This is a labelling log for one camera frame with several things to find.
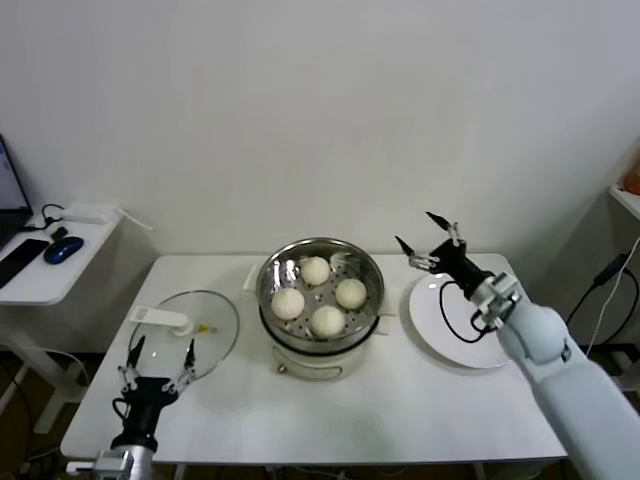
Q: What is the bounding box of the stainless steel steamer basket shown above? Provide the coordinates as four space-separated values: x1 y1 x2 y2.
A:
243 238 401 354

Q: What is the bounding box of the white side table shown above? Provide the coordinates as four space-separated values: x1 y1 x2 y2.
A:
0 214 124 434

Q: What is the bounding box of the black looped cable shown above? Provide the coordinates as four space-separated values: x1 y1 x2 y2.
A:
22 203 66 234

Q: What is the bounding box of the black laptop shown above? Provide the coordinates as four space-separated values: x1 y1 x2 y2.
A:
0 133 35 251

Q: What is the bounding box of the short white cable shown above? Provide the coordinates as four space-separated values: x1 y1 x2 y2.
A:
113 207 155 232

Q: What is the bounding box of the glass lid white handle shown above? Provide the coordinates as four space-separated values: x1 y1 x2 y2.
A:
128 289 242 387

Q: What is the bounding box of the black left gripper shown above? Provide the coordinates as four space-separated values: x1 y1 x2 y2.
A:
112 335 197 446

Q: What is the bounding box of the blue computer mouse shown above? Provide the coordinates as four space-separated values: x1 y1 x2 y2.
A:
43 236 85 265

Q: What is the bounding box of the white shelf board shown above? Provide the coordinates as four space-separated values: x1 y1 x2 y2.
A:
608 184 640 221

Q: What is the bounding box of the white hanging cable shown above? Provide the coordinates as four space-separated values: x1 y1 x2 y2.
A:
584 269 632 359

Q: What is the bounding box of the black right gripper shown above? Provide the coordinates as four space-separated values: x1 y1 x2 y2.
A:
394 211 494 300

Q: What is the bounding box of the black floor cable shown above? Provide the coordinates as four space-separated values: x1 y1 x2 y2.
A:
0 357 34 441

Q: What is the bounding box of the black keyboard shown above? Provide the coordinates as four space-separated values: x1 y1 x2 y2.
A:
0 238 52 290

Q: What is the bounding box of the white round plate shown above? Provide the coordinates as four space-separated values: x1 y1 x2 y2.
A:
408 271 516 370

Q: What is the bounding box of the white electric cooking pot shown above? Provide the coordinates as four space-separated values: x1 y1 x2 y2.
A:
259 304 394 382

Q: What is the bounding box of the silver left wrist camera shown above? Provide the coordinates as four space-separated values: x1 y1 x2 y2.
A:
67 447 134 480

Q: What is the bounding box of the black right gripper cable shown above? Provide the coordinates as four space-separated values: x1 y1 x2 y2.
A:
439 280 501 344

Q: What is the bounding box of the black cable with adapter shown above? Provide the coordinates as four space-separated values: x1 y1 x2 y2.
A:
567 253 632 346

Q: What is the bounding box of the white desk foot bar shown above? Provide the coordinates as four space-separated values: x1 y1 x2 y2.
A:
597 349 640 396

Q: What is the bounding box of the white steamed baozi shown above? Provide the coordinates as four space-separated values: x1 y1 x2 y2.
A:
311 305 346 337
301 256 332 286
334 278 368 309
271 288 306 320

